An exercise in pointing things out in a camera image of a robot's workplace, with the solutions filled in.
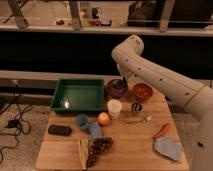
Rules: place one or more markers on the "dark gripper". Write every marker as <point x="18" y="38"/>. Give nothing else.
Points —
<point x="124" y="82"/>

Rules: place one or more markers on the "purple bowl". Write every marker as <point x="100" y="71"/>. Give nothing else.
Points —
<point x="114" y="88"/>

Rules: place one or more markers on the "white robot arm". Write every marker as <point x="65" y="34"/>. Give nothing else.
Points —
<point x="193" y="96"/>

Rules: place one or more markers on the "red bowl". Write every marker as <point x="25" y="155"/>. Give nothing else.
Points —
<point x="142" y="92"/>

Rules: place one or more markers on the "white plastic cup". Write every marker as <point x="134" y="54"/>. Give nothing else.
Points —
<point x="114" y="107"/>

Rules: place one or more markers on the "small metal cup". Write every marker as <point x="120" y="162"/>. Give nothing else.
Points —
<point x="136" y="108"/>

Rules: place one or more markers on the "orange apple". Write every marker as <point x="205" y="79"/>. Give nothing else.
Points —
<point x="103" y="119"/>

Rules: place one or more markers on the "wooden table board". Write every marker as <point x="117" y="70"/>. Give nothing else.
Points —
<point x="132" y="148"/>

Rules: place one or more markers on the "green plastic tray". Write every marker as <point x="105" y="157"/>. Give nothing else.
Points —
<point x="78" y="95"/>

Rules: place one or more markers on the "blue plastic cup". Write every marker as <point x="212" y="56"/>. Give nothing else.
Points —
<point x="82" y="122"/>

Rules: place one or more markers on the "blue cloth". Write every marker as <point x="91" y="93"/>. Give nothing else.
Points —
<point x="95" y="130"/>

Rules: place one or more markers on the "orange carrot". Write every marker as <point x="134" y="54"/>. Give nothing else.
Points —
<point x="165" y="128"/>

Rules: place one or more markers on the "purple grape bunch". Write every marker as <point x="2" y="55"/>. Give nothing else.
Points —
<point x="99" y="145"/>

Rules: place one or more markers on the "yellow corn cob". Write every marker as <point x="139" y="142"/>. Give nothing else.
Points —
<point x="83" y="152"/>

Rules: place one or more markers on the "black rectangular case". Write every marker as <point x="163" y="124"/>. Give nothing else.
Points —
<point x="59" y="130"/>

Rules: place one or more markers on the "black power adapter with cables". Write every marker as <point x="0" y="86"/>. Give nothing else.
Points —
<point x="19" y="125"/>

